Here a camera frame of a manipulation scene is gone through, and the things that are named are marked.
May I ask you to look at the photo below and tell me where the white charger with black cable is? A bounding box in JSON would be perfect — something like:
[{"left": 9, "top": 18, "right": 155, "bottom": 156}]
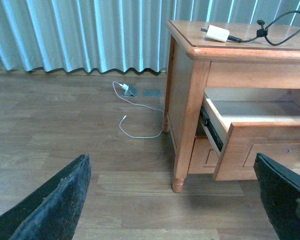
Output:
[{"left": 200, "top": 10, "right": 300, "bottom": 46}]

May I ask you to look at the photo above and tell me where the white wall plug adapter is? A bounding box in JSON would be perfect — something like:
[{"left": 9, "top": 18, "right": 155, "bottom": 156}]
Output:
[{"left": 120, "top": 84, "right": 129, "bottom": 91}]

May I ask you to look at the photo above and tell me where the pale blue-grey curtain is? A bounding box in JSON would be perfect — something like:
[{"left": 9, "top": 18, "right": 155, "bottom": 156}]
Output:
[{"left": 0, "top": 0, "right": 300, "bottom": 73}]

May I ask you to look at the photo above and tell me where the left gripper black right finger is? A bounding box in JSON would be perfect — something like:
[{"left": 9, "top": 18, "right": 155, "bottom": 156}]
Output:
[{"left": 253, "top": 152, "right": 300, "bottom": 240}]

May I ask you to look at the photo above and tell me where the closed grey floor socket cover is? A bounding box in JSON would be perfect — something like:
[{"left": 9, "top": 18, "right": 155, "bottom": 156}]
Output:
[{"left": 143, "top": 89, "right": 161, "bottom": 98}]

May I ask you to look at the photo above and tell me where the open grey floor socket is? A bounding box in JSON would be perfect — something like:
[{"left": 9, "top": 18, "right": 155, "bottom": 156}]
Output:
[{"left": 121, "top": 85, "right": 138, "bottom": 97}]

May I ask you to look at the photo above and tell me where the wooden drawer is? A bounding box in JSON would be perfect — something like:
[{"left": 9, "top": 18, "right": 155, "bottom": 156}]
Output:
[
  {"left": 201, "top": 94, "right": 300, "bottom": 181},
  {"left": 188, "top": 136, "right": 219, "bottom": 174}
]

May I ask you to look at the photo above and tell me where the white cable on floor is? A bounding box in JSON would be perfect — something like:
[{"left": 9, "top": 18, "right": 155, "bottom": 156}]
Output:
[{"left": 112, "top": 81, "right": 164, "bottom": 140}]

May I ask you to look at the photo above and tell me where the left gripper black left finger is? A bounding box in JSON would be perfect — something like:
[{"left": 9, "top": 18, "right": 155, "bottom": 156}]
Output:
[{"left": 0, "top": 154, "right": 92, "bottom": 240}]

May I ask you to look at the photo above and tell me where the wooden nightstand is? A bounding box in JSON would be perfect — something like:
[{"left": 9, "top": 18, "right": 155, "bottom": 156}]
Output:
[{"left": 162, "top": 20, "right": 300, "bottom": 193}]

